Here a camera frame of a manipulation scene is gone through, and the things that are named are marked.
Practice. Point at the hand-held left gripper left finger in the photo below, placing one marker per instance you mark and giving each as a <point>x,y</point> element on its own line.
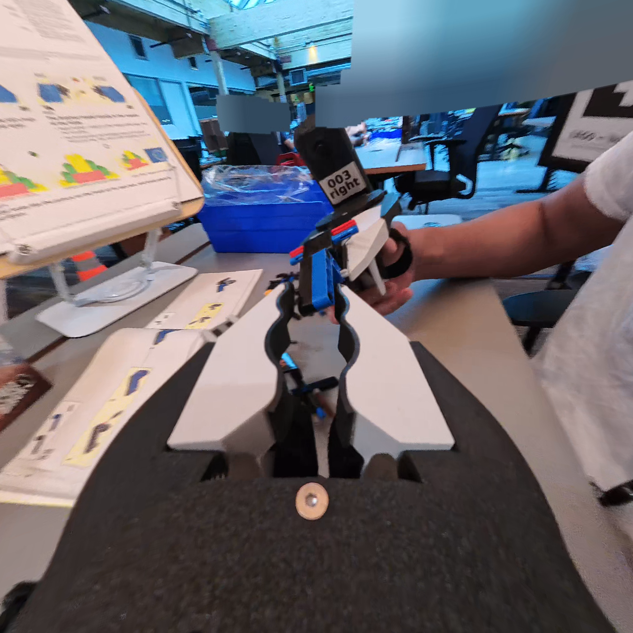
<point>227,395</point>

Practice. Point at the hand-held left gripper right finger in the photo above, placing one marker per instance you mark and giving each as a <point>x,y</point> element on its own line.
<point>395,395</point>

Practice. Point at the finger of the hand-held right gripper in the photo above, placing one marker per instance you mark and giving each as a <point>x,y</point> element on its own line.
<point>377,277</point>
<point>368,240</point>

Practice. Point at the black lego frame with axles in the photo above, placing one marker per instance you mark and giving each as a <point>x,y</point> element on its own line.
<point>316,242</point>

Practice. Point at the partly built lego truck chassis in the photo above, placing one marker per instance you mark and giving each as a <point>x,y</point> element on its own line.
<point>316,385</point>

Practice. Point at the lego set box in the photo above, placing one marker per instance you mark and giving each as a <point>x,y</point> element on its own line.
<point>20,395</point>

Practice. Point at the person's right hand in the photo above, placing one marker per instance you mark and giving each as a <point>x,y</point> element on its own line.
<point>395,299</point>

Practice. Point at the red crate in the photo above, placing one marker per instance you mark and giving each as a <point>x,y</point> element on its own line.
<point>289,159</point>

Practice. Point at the background wooden desk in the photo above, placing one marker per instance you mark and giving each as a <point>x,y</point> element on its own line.
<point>390,160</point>

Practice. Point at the clear plastic bag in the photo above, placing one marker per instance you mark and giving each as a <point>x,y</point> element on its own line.
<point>247,180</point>

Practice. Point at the black office chair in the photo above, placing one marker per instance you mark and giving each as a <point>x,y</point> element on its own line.
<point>435,183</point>

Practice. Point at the blue storage bin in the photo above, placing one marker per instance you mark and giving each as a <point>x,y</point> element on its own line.
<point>257,227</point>

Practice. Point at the open instruction booklet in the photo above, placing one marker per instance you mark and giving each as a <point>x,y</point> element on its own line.
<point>123,356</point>

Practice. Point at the white document stand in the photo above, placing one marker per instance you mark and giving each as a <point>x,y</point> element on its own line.
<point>113,301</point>

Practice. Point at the orange traffic cone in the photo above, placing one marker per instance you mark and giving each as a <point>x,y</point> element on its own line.
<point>89,267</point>

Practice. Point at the framed marker sign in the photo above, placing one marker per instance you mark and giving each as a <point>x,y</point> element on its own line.
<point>583,138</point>

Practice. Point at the laminated instruction sheet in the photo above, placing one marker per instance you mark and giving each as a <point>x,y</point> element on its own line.
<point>59,123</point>

